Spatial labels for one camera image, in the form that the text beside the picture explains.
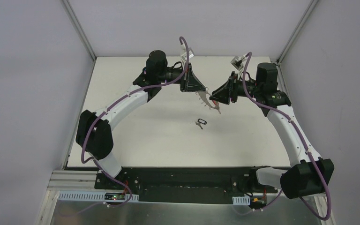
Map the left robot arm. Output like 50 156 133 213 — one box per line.
75 50 206 190

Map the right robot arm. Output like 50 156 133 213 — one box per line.
210 62 334 199

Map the key with red tag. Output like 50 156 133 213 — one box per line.
213 101 221 114

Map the right controller board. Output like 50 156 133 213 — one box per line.
249 198 267 208

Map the controller board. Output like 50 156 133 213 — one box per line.
105 193 126 201
249 198 267 208

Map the left controller board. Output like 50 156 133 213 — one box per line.
105 193 126 201

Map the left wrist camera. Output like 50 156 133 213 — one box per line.
180 45 194 62

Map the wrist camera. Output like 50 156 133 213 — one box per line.
231 56 247 70
180 45 194 62

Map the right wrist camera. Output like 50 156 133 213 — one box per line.
231 56 247 70

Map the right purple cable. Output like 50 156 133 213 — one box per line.
232 52 332 221

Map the purple cable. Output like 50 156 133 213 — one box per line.
232 52 332 221
59 37 190 217

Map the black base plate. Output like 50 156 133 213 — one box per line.
94 167 277 204

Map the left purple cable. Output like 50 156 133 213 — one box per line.
59 37 190 217

